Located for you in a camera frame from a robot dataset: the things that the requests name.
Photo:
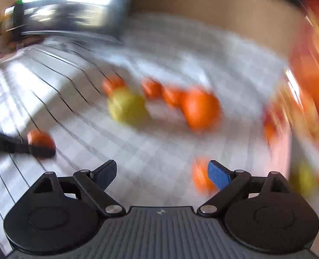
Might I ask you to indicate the white checked cloth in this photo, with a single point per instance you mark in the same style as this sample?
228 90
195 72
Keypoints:
162 145

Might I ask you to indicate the small tangerine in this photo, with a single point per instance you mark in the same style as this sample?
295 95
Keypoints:
40 139
112 84
200 176
172 96
151 87

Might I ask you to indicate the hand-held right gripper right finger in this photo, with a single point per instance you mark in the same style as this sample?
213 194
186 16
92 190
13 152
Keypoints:
218 174

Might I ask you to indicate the large orange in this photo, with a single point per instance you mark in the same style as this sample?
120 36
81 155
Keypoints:
201 108

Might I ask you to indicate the yellow lemon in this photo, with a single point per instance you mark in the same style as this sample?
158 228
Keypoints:
127 107
306 179

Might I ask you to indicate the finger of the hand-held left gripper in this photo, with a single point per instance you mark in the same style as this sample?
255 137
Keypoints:
5 143

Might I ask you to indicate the pink box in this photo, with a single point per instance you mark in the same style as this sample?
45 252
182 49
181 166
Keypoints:
282 159

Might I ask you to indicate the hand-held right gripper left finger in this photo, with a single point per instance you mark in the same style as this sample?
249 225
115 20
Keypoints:
107 173

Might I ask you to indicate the red printed box lid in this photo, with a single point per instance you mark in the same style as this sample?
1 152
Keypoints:
313 59

